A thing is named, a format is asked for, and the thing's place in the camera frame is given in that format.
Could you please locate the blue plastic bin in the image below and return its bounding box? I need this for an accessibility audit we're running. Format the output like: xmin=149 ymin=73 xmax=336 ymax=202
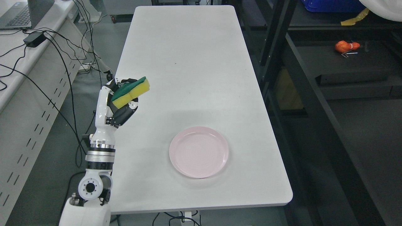
xmin=301 ymin=0 xmax=366 ymax=13

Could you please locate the white plastic bag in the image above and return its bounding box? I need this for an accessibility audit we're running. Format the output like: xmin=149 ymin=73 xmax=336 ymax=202
xmin=360 ymin=0 xmax=402 ymax=22

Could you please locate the black power adapter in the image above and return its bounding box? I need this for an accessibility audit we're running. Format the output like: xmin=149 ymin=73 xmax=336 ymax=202
xmin=23 ymin=31 xmax=46 ymax=48

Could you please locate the green yellow sponge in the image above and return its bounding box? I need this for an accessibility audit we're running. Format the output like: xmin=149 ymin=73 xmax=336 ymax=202
xmin=111 ymin=76 xmax=150 ymax=109

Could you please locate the black metal shelf rack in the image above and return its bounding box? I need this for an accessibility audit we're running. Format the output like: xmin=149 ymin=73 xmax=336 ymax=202
xmin=229 ymin=0 xmax=401 ymax=226

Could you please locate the yellow tape strip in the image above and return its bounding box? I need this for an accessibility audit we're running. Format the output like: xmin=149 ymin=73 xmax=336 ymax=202
xmin=340 ymin=8 xmax=370 ymax=26

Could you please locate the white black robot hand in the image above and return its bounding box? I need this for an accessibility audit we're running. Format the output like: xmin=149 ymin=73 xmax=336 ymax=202
xmin=90 ymin=79 xmax=138 ymax=148

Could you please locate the orange toy object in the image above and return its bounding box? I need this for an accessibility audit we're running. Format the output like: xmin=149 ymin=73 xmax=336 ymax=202
xmin=335 ymin=40 xmax=360 ymax=53

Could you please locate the white side desk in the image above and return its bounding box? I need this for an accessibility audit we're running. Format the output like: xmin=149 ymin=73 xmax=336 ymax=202
xmin=1 ymin=0 xmax=84 ymax=226

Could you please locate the grey laptop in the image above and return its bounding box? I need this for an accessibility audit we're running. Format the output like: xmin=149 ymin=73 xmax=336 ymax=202
xmin=0 ymin=0 xmax=55 ymax=30

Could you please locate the pink plate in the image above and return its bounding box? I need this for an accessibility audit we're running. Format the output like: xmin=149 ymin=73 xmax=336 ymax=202
xmin=169 ymin=126 xmax=229 ymax=179

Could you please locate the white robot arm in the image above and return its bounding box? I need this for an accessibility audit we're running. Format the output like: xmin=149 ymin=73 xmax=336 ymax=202
xmin=58 ymin=144 xmax=116 ymax=226

